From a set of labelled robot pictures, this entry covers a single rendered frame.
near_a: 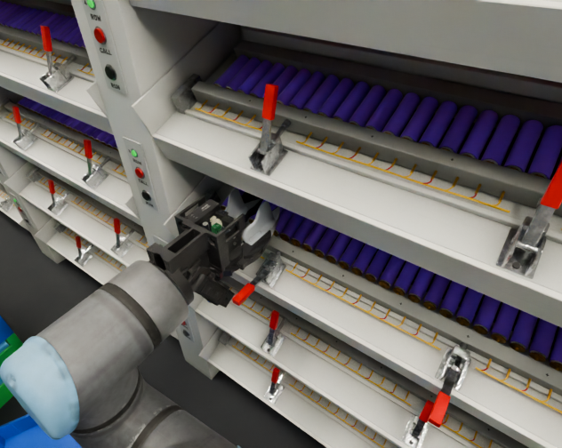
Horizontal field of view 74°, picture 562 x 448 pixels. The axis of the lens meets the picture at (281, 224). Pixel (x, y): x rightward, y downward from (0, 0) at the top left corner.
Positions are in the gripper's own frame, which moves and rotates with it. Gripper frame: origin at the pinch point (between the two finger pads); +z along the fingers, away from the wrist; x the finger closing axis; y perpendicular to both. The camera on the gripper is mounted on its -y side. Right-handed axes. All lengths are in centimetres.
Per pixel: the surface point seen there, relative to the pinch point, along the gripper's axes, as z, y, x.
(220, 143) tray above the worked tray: -5.4, 13.8, 2.3
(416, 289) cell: -0.3, -1.5, -24.6
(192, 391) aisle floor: -13, -55, 15
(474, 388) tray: -6.7, -5.9, -34.5
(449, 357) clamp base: -6.3, -3.3, -30.9
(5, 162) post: -6, -16, 83
